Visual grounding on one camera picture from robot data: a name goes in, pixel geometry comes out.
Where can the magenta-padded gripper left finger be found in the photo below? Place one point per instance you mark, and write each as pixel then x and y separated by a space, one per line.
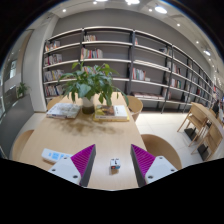
pixel 68 169

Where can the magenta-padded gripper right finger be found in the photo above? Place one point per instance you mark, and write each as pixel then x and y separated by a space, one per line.
pixel 156 168

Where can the white charger block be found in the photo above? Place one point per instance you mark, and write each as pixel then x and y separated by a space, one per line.
pixel 115 163

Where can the round-backed wooden chair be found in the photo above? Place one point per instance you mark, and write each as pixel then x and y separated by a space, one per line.
pixel 54 102
pixel 136 106
pixel 161 150

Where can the open magazine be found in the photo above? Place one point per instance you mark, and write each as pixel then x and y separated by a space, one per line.
pixel 63 110

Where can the group of slatted wooden chairs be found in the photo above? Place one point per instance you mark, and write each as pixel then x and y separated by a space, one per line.
pixel 195 118

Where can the yellow-edged book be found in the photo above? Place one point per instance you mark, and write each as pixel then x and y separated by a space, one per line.
pixel 113 113

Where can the wooden side table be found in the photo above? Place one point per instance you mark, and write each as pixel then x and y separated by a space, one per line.
pixel 206 109

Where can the green potted plant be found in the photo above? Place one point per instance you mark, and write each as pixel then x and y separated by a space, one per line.
pixel 88 85

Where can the person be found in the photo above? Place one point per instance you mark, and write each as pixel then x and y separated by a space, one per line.
pixel 219 107

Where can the small background potted plant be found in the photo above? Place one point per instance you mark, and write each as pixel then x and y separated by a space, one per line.
pixel 22 89

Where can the grey bookshelf unit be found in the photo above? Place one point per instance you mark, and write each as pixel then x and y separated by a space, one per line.
pixel 153 56

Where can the group of ceiling lights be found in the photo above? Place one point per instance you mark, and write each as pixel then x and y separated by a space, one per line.
pixel 160 9

